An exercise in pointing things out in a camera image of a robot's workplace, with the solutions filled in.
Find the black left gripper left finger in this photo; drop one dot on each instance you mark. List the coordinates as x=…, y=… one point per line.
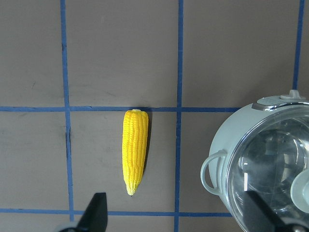
x=94, y=218

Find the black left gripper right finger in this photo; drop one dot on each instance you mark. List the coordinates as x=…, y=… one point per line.
x=259, y=217

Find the glass pot lid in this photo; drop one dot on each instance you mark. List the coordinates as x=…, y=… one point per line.
x=267, y=160

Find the yellow corn cob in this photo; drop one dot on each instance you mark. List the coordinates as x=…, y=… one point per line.
x=134, y=146

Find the pale green electric pot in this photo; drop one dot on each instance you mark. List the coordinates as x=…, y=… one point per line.
x=214, y=171

